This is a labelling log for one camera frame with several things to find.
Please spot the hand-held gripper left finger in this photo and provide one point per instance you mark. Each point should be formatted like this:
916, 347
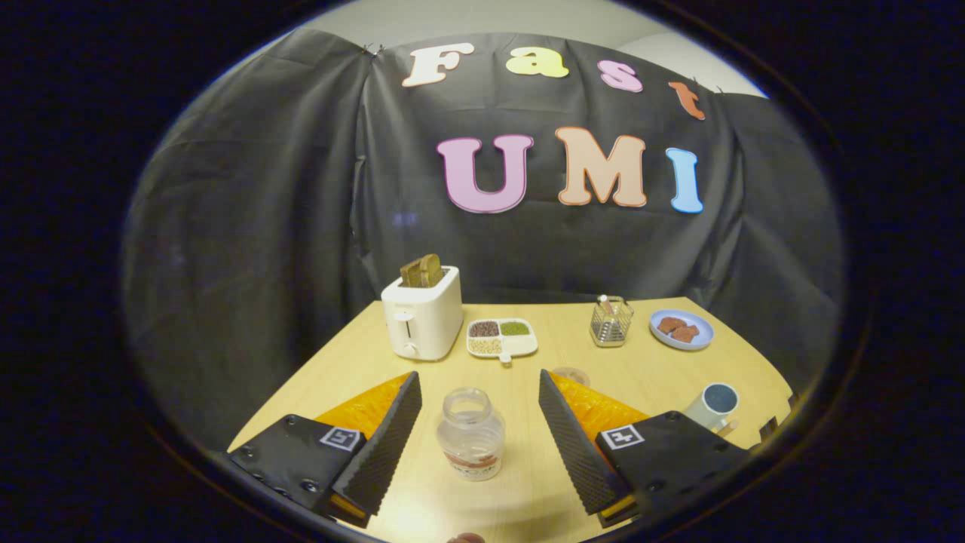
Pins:
392, 437

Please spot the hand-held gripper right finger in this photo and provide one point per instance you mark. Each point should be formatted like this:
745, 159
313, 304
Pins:
569, 445

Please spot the clear plastic juice bottle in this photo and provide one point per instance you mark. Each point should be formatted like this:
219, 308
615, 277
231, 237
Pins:
471, 437

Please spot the white cup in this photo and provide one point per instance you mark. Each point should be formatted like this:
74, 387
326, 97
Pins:
701, 411

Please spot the wooden table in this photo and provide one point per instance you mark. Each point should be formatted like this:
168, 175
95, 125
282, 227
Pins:
520, 400

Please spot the white toaster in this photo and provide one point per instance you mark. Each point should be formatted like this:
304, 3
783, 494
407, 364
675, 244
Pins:
422, 320

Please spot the white divided grain tray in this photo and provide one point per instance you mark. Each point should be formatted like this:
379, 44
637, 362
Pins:
500, 337

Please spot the brown food piece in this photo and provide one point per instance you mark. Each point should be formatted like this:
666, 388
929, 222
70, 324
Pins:
686, 334
670, 324

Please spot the blue plate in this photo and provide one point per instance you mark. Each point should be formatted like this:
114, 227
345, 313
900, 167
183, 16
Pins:
697, 339

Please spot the brown toast slices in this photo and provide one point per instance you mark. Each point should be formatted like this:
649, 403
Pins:
422, 271

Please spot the black backdrop cloth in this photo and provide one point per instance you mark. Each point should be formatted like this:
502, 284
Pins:
286, 226

